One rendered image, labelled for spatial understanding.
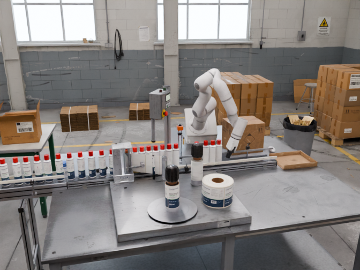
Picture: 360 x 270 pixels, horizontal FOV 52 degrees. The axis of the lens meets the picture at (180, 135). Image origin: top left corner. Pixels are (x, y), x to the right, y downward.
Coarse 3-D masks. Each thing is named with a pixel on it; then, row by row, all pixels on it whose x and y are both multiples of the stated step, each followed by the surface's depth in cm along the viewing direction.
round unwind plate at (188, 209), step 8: (160, 200) 238; (184, 200) 238; (152, 208) 228; (160, 208) 228; (184, 208) 228; (192, 208) 228; (152, 216) 220; (160, 216) 220; (168, 216) 220; (176, 216) 220; (184, 216) 220; (192, 216) 220
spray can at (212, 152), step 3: (213, 141) 286; (213, 144) 287; (210, 147) 288; (213, 147) 287; (210, 150) 288; (213, 150) 287; (210, 153) 289; (213, 153) 288; (210, 156) 290; (213, 156) 289; (210, 159) 291; (213, 159) 290; (213, 165) 292
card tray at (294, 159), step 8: (280, 152) 322; (288, 152) 323; (296, 152) 325; (280, 160) 314; (288, 160) 314; (296, 160) 314; (304, 160) 314; (312, 160) 308; (288, 168) 297; (296, 168) 299
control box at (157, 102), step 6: (156, 90) 277; (162, 90) 277; (168, 90) 278; (150, 96) 268; (156, 96) 266; (162, 96) 267; (150, 102) 270; (156, 102) 268; (162, 102) 268; (150, 108) 271; (156, 108) 269; (162, 108) 269; (168, 108) 280; (150, 114) 273; (156, 114) 271; (162, 114) 270; (168, 114) 281
